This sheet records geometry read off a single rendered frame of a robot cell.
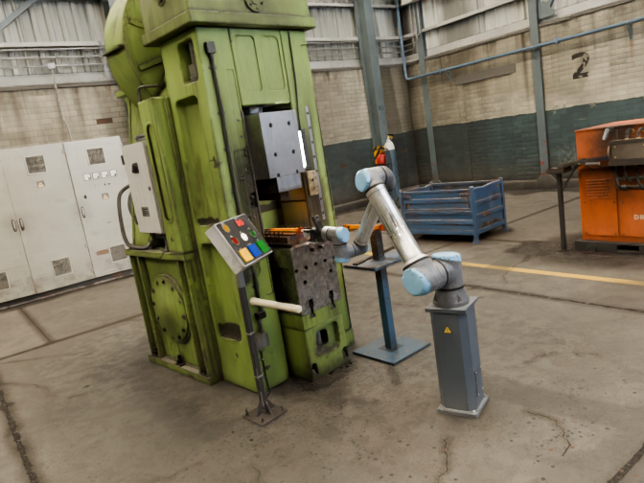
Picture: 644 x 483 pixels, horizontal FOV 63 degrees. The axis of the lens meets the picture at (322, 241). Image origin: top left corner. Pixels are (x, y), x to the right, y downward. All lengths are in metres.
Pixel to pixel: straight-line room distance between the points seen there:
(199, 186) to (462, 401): 2.07
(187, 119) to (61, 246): 5.05
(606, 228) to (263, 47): 3.99
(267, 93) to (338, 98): 8.01
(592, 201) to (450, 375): 3.53
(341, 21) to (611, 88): 5.46
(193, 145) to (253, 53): 0.70
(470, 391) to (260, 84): 2.22
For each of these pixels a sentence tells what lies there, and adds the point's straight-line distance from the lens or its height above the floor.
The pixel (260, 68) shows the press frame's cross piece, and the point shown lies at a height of 2.05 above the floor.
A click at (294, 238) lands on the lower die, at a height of 0.96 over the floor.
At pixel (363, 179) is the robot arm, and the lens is 2.82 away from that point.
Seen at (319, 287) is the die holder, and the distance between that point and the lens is 3.51.
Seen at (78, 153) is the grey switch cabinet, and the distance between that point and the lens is 8.43.
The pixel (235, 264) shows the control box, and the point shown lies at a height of 0.98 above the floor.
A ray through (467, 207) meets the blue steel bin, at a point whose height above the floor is 0.46.
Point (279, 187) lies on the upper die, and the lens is 3.34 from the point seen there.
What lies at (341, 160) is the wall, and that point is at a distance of 11.39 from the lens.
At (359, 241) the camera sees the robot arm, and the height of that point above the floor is 0.92.
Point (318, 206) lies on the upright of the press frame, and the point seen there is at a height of 1.10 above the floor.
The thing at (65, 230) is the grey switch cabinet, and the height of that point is 0.88.
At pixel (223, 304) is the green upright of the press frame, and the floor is 0.56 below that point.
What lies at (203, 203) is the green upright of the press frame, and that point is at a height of 1.26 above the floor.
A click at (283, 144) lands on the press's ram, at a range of 3.39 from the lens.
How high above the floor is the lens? 1.54
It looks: 11 degrees down
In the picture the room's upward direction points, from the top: 9 degrees counter-clockwise
